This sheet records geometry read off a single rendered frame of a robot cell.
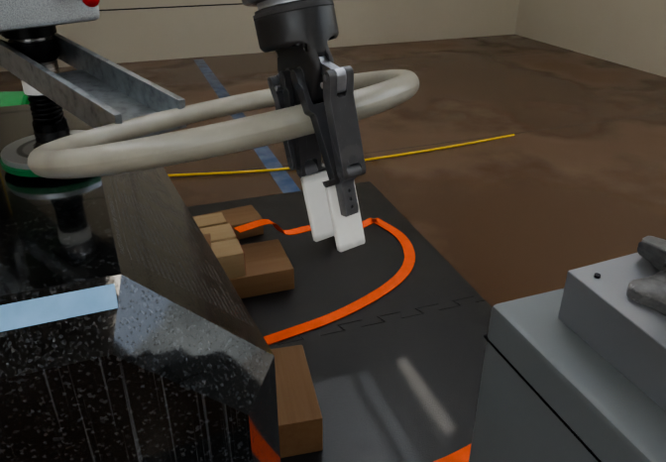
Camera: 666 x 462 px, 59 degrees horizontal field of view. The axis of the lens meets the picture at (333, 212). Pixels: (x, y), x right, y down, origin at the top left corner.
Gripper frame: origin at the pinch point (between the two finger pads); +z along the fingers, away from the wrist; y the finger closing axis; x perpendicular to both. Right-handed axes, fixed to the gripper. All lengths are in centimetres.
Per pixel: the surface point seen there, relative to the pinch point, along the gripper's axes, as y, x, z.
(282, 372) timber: 92, -21, 69
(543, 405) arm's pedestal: -3.3, -22.5, 32.6
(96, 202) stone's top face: 67, 15, 4
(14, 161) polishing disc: 85, 26, -5
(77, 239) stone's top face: 54, 21, 7
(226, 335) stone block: 41.3, 3.9, 27.9
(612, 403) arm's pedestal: -12.6, -23.7, 28.1
